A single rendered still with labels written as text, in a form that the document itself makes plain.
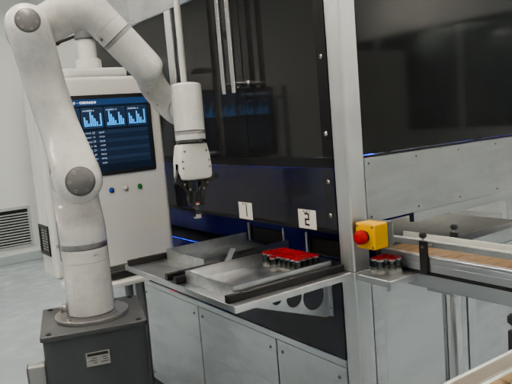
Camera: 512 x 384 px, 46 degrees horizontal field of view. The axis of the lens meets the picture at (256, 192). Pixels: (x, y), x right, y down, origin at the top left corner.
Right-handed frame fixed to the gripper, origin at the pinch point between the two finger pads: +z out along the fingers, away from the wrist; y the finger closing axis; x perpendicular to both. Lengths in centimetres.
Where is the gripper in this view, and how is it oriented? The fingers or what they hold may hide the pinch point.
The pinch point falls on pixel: (196, 197)
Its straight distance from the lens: 167.3
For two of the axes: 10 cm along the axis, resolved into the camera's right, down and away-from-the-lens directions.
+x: 5.7, 0.0, -8.2
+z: 0.8, 9.9, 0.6
